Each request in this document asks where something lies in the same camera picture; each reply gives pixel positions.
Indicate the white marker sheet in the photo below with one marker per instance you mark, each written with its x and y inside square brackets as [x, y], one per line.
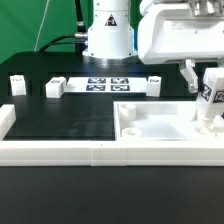
[106, 85]

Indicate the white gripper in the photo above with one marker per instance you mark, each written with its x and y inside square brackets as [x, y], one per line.
[172, 35]

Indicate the white U-shaped obstacle fence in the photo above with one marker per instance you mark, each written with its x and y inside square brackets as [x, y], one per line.
[127, 152]

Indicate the white square tabletop part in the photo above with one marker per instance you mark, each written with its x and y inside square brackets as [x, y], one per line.
[163, 121]

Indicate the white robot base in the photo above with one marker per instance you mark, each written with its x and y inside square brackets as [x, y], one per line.
[110, 37]

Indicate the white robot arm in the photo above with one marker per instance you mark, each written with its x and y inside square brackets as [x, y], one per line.
[195, 8]

